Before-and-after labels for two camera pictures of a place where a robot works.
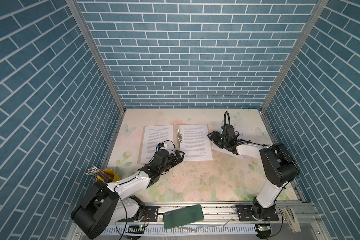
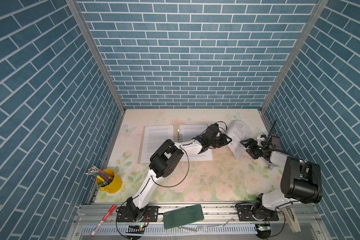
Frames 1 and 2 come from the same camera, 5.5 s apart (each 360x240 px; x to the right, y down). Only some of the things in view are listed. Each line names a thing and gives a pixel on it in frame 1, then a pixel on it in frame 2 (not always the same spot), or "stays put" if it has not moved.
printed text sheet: (195, 143) stays put
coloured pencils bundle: (95, 172) stays put
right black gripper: (215, 135) to (251, 141)
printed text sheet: (153, 135) stays put
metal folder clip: (179, 137) stays put
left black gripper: (179, 159) to (225, 140)
